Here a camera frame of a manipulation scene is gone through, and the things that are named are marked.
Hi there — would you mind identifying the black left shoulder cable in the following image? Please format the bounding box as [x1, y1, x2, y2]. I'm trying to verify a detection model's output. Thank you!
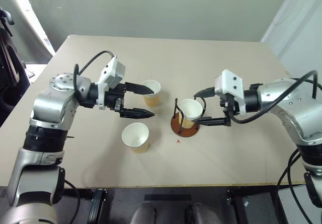
[64, 180, 81, 224]

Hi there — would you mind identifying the white and brown paper cup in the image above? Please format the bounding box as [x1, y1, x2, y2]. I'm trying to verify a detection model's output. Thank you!
[121, 122, 150, 154]
[140, 79, 162, 107]
[177, 98, 204, 129]

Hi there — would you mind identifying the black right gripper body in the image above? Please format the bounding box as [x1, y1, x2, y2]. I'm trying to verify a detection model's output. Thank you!
[219, 93, 239, 128]

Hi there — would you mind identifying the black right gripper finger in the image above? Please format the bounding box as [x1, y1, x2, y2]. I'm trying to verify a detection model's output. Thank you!
[193, 117, 228, 127]
[194, 88, 217, 99]

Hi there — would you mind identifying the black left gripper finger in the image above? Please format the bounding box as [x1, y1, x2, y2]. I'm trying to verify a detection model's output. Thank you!
[119, 107, 155, 119]
[125, 82, 155, 96]

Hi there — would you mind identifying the black shoulder cable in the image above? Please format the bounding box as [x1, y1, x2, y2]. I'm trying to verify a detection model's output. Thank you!
[276, 148, 312, 224]
[64, 180, 81, 224]

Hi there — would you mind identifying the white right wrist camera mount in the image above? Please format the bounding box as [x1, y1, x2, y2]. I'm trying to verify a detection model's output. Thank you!
[214, 69, 247, 116]

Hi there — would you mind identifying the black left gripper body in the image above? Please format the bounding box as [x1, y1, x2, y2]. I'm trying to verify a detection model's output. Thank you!
[104, 82, 128, 114]

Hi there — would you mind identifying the white leaning panel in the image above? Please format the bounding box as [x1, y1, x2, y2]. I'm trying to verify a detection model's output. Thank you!
[0, 0, 56, 63]

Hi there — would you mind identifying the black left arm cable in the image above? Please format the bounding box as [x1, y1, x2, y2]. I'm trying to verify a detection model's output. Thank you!
[72, 50, 118, 101]

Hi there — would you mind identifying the black right shoulder cable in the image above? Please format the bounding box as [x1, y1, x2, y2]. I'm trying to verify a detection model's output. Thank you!
[276, 148, 312, 224]

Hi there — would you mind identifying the dark grey rounded shape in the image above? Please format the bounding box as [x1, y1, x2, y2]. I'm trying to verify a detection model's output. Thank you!
[186, 202, 222, 224]
[129, 202, 157, 224]

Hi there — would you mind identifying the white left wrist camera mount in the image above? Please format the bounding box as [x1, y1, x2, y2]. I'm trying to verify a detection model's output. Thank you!
[96, 55, 126, 110]

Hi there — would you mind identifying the wire cup holder brown base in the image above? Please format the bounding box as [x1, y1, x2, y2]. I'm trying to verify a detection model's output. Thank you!
[170, 90, 206, 138]

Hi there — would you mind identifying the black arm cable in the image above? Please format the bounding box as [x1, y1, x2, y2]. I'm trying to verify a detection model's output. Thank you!
[72, 50, 118, 101]
[227, 70, 322, 124]

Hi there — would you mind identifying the black box under table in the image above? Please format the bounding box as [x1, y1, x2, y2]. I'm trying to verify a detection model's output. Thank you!
[233, 191, 289, 224]

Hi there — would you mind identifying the grey box under table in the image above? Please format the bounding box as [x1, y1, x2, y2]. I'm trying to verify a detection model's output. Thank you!
[276, 183, 322, 224]

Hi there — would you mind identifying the black table frame leg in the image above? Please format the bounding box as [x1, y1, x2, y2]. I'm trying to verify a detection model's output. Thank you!
[226, 188, 239, 206]
[88, 188, 109, 224]

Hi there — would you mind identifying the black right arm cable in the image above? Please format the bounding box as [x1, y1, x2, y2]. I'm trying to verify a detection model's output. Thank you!
[227, 70, 322, 124]

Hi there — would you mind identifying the black equipment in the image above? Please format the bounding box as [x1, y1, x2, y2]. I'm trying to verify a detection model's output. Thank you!
[0, 7, 32, 128]

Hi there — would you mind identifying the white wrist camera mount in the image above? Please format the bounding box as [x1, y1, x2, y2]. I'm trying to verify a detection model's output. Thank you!
[96, 55, 126, 110]
[214, 69, 247, 116]

